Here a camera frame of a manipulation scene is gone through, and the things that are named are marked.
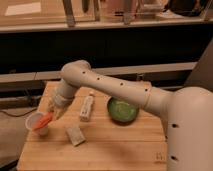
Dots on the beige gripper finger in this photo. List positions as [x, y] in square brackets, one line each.
[58, 113]
[51, 109]

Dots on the white ribbed gripper body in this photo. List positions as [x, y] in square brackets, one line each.
[59, 101]

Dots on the orange red pepper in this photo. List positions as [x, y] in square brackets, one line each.
[43, 121]

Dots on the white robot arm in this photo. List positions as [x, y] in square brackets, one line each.
[187, 111]

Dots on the white tube bottle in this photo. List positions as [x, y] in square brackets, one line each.
[87, 107]

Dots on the beige sponge block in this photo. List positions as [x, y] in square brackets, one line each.
[75, 135]

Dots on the green bowl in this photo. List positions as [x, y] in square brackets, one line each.
[121, 111]

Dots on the wooden cutting board table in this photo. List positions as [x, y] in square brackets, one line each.
[139, 146]

